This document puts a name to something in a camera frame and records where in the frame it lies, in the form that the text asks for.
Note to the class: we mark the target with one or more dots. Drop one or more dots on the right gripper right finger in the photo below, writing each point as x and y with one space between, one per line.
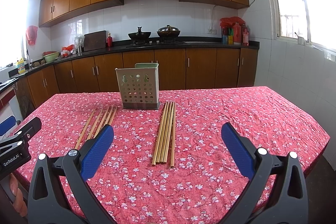
276 190

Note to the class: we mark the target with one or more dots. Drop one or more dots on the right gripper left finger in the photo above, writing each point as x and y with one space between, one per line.
48 202

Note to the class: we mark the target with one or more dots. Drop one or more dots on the group chopstick one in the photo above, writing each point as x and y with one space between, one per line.
159 136
84 129

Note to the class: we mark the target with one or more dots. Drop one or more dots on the group chopstick two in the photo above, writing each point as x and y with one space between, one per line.
94 125
161 132

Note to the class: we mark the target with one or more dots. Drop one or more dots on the group chopstick five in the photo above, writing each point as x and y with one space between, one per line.
173 130
112 116

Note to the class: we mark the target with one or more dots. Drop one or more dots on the group chopstick three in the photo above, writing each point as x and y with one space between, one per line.
102 122
165 130

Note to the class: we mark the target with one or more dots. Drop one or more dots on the group chopstick four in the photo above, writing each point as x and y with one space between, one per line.
109 115
168 131

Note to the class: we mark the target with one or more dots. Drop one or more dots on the person's left hand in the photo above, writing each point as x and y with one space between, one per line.
19 203

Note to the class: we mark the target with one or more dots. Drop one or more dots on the yellow dish soap bottle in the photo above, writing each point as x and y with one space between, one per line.
21 66

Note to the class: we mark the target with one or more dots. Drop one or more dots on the green basin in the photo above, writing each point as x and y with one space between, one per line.
50 56

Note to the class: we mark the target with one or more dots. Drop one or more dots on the red white snack bags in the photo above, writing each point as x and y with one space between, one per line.
67 51

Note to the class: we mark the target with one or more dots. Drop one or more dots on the red floral tablecloth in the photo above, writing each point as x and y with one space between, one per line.
205 181

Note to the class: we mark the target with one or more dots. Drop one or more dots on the dark wooden cutting board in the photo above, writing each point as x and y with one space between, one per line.
94 41

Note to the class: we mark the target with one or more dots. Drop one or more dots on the perforated beige utensil holder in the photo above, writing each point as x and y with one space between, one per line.
139 86

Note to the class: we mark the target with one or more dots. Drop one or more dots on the red bottle on counter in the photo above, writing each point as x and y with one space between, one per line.
109 40

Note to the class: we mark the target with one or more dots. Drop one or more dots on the lower wooden cabinets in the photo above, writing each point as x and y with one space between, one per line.
180 68

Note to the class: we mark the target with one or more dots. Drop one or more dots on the black countertop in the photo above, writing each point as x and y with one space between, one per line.
126 46

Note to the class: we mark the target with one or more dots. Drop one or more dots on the black wok left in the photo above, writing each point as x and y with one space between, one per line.
139 37

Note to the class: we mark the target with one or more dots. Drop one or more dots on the red bag with condiments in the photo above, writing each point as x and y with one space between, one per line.
234 31

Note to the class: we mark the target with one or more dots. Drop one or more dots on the black lidded wok right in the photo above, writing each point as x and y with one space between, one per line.
168 33

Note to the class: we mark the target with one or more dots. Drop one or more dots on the red plastic bag on wall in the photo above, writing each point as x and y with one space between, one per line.
31 35

